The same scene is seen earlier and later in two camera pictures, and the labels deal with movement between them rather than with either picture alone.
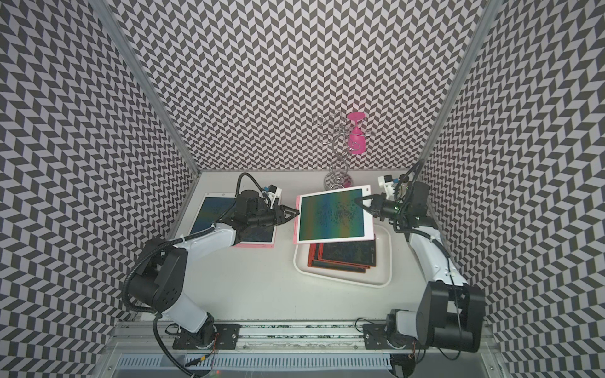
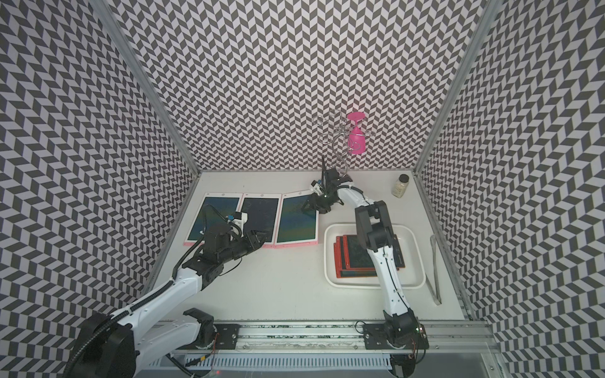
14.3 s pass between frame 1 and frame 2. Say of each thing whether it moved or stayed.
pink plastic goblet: stayed
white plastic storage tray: moved
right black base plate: stayed
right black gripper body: moved
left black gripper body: moved
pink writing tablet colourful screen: stayed
